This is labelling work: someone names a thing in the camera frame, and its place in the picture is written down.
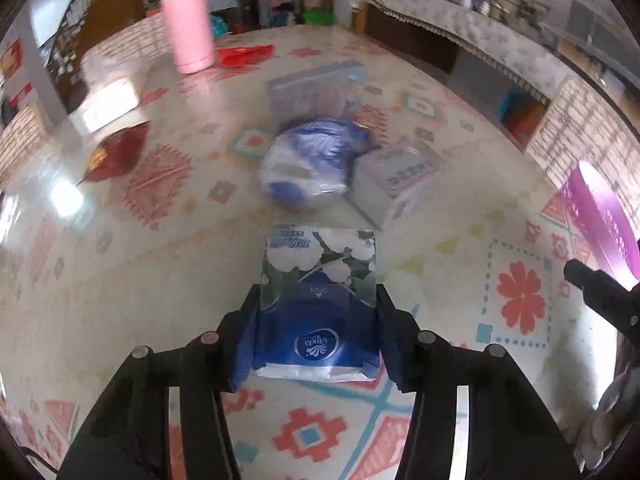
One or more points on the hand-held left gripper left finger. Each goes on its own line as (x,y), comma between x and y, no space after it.
(246,350)

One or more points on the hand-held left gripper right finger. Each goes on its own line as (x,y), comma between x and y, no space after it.
(395,355)

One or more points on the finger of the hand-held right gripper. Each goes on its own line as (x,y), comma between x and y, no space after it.
(600,290)

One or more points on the purple plastic basket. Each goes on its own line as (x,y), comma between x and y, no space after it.
(600,215)

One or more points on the blue floral tissue pack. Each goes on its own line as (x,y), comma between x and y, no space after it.
(315,310)

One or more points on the grey medicine box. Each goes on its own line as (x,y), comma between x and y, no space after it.
(395,180)

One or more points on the dark red snack packet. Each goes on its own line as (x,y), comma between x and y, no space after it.
(117,155)

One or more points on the person's right hand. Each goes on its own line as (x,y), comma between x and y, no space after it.
(605,420)

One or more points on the chair with patterned cover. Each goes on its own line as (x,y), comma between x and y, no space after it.
(20,135)
(125,35)
(585,125)

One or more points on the blue and white plastic bag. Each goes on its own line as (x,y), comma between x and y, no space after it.
(305,165)

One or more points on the grey patterned tissue pack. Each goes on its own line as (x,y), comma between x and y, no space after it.
(310,90)

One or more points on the white tissue box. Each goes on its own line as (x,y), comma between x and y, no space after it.
(107,105)

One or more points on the red plastic wrapper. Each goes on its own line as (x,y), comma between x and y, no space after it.
(245,54)

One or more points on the sideboard with leaf-print cloth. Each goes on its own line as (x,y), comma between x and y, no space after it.
(465,25)

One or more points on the pink thermos bottle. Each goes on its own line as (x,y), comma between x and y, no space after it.
(190,30)

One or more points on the green plastic bag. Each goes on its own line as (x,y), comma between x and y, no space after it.
(317,16)

